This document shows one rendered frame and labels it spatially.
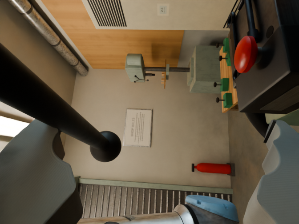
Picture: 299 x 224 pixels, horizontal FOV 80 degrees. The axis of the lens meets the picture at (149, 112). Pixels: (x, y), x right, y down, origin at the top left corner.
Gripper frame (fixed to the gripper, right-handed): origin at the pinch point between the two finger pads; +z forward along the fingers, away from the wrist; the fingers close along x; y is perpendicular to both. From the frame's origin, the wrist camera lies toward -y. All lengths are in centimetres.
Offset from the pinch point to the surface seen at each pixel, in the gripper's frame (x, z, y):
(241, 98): 8.1, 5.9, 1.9
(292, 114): 13.3, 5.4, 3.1
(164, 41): 8, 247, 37
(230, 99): 59, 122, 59
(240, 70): 6.6, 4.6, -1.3
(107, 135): -5.5, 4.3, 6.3
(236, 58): 6.4, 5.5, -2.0
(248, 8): 8.2, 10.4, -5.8
